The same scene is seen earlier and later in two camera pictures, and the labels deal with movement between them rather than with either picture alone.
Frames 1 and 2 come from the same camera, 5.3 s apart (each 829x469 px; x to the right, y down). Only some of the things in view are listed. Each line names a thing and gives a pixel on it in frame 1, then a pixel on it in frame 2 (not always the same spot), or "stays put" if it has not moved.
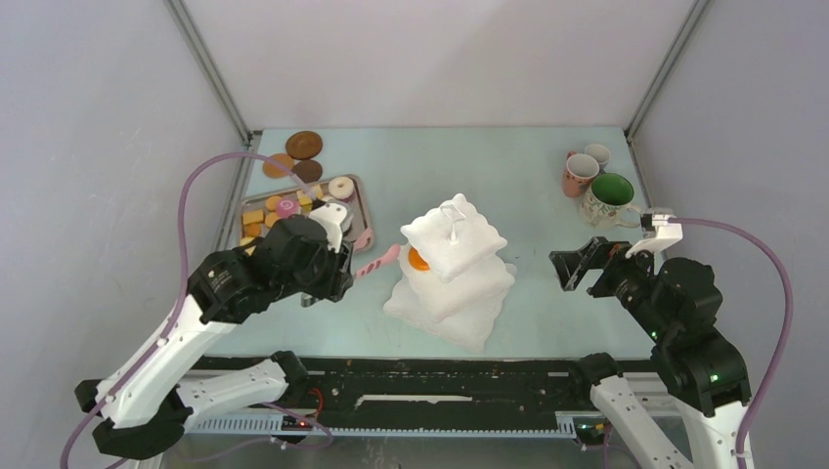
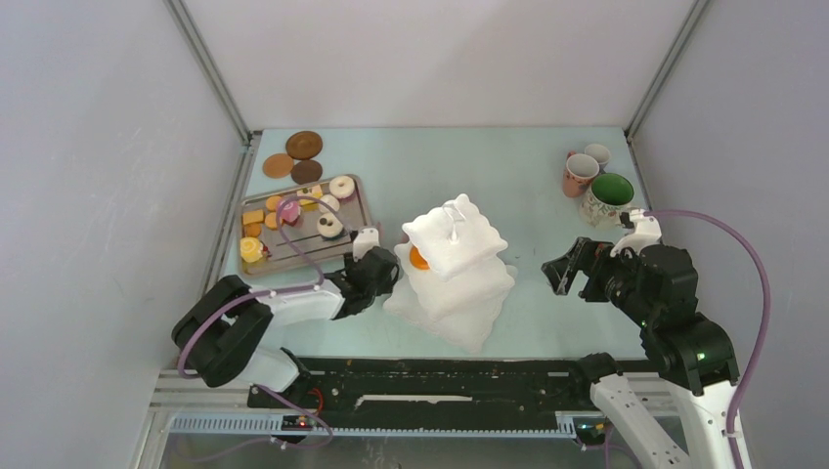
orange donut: [416, 261] stays put
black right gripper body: [627, 278] stays put
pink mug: [578, 172] stays put
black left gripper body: [325, 277] -> [381, 289]
